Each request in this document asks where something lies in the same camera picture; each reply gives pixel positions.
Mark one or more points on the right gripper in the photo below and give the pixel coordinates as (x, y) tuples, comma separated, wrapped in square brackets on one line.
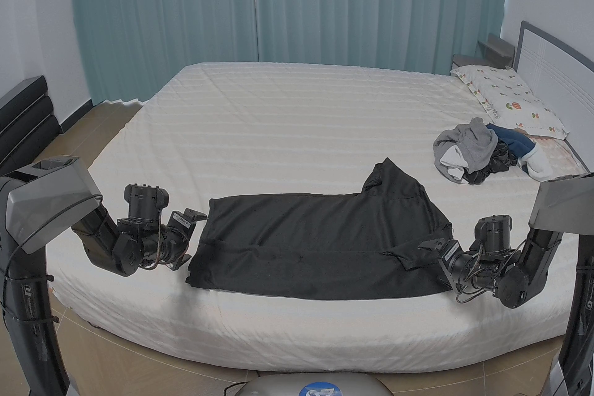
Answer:
[(459, 269)]

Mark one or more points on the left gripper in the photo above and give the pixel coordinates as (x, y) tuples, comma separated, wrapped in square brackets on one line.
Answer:
[(176, 241)]

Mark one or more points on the black T-shirt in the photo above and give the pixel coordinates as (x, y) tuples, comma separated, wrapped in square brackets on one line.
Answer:
[(315, 236)]

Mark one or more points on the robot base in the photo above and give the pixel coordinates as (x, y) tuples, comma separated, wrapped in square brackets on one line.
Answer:
[(278, 387)]

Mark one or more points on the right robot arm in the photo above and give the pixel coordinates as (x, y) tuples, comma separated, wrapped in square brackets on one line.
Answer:
[(533, 264)]

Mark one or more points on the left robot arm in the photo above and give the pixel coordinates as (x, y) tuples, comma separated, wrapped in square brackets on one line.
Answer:
[(46, 199)]

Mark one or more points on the pile of clothes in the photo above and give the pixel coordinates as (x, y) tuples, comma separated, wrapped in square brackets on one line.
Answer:
[(473, 146)]

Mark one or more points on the bed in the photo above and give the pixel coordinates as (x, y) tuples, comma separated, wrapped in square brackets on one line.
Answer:
[(301, 115)]

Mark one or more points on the white printed pillow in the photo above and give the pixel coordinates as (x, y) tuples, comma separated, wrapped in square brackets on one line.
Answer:
[(510, 97)]

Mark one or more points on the black chest of drawers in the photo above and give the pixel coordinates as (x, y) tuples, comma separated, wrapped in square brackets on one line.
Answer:
[(23, 129)]

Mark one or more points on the grey bedside table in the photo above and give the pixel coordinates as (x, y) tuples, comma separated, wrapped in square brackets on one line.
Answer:
[(496, 47)]

